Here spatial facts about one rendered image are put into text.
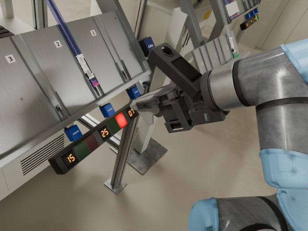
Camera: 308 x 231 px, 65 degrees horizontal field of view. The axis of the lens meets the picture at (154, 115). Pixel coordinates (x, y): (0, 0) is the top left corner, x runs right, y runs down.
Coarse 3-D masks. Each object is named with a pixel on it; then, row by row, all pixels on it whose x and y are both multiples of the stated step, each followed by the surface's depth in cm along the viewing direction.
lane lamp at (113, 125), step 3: (114, 117) 63; (111, 120) 62; (114, 120) 63; (108, 123) 61; (111, 123) 62; (114, 123) 62; (117, 123) 63; (111, 126) 62; (114, 126) 62; (117, 126) 63; (111, 129) 61; (114, 129) 62; (117, 129) 63; (114, 132) 62
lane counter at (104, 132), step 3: (102, 126) 60; (105, 126) 60; (99, 129) 59; (102, 129) 59; (105, 129) 60; (108, 129) 61; (99, 132) 59; (102, 132) 59; (105, 132) 60; (108, 132) 61; (102, 135) 59; (105, 135) 60; (108, 135) 60; (102, 138) 59; (105, 138) 60
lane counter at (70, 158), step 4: (68, 152) 52; (72, 152) 53; (64, 156) 51; (68, 156) 52; (72, 156) 52; (76, 156) 53; (64, 160) 51; (68, 160) 52; (72, 160) 52; (76, 160) 53; (68, 164) 52; (72, 164) 52; (68, 168) 51
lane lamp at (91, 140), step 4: (88, 136) 56; (92, 136) 57; (84, 140) 55; (88, 140) 56; (92, 140) 57; (96, 140) 58; (88, 144) 56; (92, 144) 57; (96, 144) 57; (92, 148) 56
